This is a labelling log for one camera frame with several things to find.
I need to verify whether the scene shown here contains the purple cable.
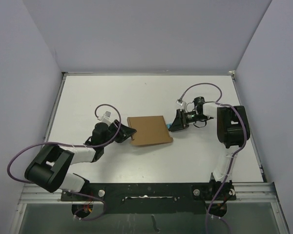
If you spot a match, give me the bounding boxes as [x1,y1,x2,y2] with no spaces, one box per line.
[179,83,249,224]
[6,104,123,221]

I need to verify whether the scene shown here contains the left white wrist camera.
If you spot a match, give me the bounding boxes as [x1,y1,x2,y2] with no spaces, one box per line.
[97,111,112,125]

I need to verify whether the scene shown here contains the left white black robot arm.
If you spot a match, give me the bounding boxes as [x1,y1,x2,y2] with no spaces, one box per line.
[24,120,137,200]

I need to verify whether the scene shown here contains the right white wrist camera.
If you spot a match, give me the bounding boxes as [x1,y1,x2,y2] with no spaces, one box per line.
[176,97,188,110]

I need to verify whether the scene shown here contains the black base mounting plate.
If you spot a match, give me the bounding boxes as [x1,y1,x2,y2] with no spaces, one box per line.
[61,180,236,217]

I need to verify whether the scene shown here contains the aluminium table frame rail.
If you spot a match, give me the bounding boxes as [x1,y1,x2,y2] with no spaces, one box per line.
[11,72,69,234]

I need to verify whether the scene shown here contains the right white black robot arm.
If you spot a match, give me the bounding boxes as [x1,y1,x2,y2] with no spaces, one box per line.
[168,97,251,182]

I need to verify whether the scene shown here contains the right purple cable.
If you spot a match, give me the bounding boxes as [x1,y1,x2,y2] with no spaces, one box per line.
[179,83,249,224]

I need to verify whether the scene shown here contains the brown cardboard paper box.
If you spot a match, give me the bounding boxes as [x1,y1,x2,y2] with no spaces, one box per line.
[127,116,173,146]

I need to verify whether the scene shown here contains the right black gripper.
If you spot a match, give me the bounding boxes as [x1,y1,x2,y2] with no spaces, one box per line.
[169,109,209,132]

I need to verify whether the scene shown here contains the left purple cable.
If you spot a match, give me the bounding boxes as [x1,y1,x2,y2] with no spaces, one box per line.
[6,104,123,221]

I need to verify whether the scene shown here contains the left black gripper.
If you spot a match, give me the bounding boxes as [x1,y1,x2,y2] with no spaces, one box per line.
[102,119,136,147]

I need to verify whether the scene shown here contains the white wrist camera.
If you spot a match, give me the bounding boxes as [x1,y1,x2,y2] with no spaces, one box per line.
[176,97,188,110]
[97,111,112,125]

